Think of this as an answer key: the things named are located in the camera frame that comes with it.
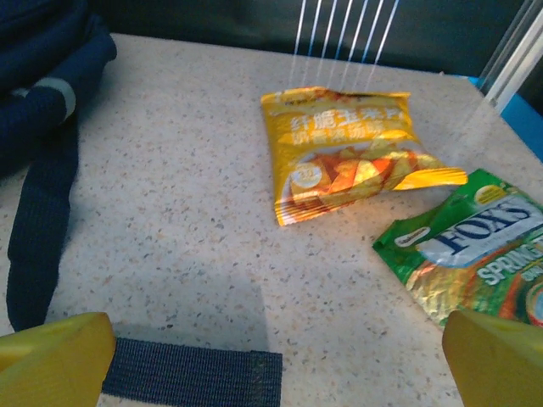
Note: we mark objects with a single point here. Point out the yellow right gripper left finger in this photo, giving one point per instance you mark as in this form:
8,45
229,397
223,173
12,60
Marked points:
51,364

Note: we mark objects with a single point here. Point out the aluminium frame post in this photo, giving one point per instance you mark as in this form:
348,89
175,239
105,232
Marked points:
522,63

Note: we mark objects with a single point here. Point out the yellow chips bag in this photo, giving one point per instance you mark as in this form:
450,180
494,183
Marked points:
339,157

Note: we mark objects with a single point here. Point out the green Fox's candy bag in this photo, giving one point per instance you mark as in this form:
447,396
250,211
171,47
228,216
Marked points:
466,263

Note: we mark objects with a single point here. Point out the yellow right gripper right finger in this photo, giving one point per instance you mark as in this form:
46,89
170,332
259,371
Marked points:
500,364

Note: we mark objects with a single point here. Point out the navy blue backpack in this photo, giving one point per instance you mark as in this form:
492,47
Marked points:
38,85

